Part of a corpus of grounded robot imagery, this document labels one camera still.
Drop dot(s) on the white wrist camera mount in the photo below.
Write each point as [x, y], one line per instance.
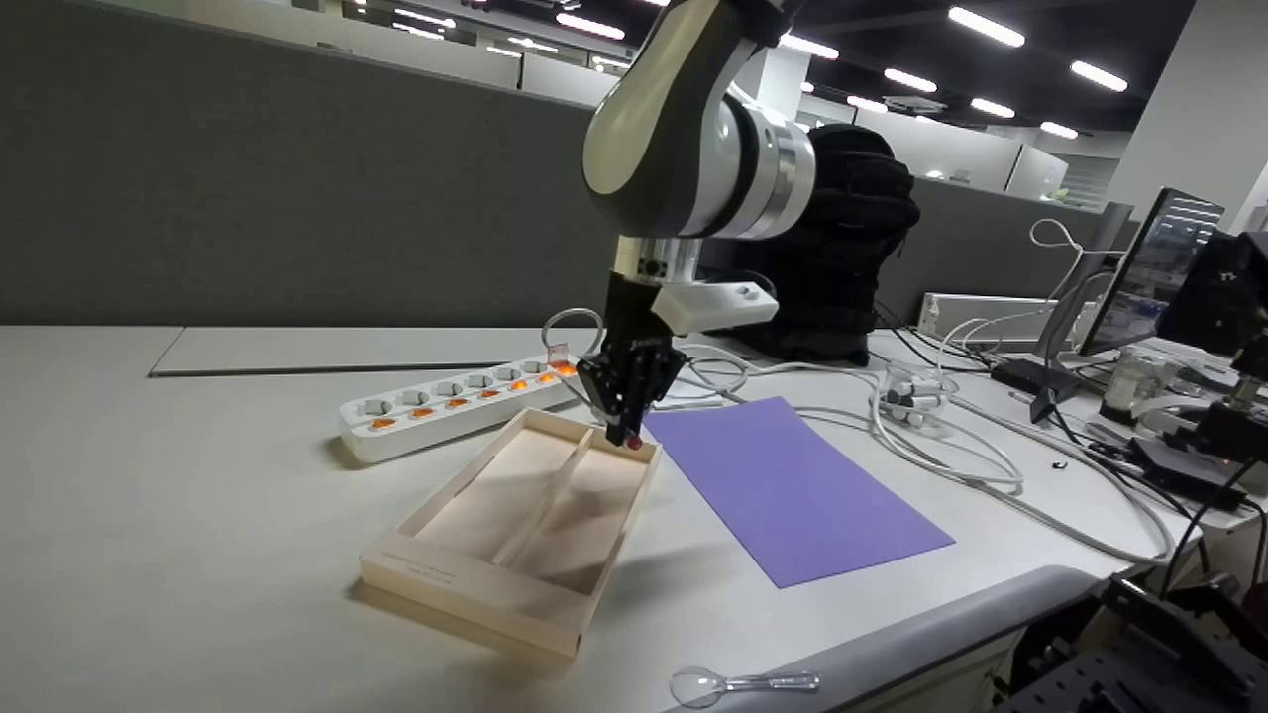
[714, 303]

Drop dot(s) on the wooden tray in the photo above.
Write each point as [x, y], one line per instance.
[516, 530]

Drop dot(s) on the clear plastic spoon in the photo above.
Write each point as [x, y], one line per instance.
[740, 682]

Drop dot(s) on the white power strip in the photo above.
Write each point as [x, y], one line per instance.
[450, 403]

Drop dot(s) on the white rectangular box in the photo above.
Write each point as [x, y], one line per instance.
[990, 320]

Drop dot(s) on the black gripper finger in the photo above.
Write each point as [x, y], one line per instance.
[652, 390]
[612, 390]

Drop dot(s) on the computer monitor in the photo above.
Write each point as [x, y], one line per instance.
[1151, 270]

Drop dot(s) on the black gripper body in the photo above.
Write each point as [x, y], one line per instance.
[636, 320]

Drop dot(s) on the black metal equipment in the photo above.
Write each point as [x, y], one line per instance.
[1137, 661]

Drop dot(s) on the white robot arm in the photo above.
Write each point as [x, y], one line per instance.
[698, 134]

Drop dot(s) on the clear round plug adapter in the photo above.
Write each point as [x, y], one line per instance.
[915, 390]

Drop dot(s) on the purple paper sheet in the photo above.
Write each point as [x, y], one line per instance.
[794, 492]

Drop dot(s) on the black desk device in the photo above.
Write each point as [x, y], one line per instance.
[1195, 451]

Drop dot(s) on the grey partition panel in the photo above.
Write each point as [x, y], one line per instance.
[262, 174]

